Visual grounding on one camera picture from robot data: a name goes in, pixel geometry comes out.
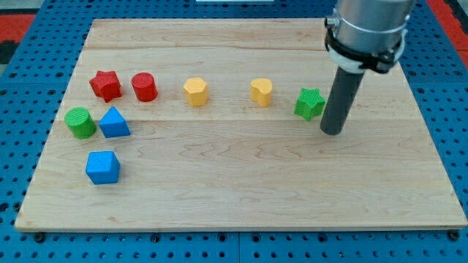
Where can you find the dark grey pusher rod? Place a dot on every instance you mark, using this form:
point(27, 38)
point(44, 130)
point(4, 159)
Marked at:
point(343, 90)

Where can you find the blue cube block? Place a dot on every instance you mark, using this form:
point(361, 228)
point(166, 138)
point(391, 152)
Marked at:
point(102, 167)

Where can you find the red star block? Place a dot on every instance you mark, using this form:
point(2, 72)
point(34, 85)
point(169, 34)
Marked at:
point(106, 85)

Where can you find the blue triangle block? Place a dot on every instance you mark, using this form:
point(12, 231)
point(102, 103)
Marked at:
point(113, 124)

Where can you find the green cylinder block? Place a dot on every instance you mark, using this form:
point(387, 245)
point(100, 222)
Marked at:
point(80, 122)

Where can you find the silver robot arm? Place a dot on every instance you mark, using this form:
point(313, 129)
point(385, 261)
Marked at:
point(369, 24)

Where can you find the yellow heart block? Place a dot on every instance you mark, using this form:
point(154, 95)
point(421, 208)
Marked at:
point(261, 89)

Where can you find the wooden board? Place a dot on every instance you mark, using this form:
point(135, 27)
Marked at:
point(232, 165)

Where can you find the green star block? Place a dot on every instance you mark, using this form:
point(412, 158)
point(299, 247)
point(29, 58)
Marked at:
point(309, 104)

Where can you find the red cylinder block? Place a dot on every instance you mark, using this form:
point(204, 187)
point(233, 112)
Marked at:
point(144, 86)

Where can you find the yellow hexagon block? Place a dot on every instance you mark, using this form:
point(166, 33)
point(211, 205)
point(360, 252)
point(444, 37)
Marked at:
point(196, 91)

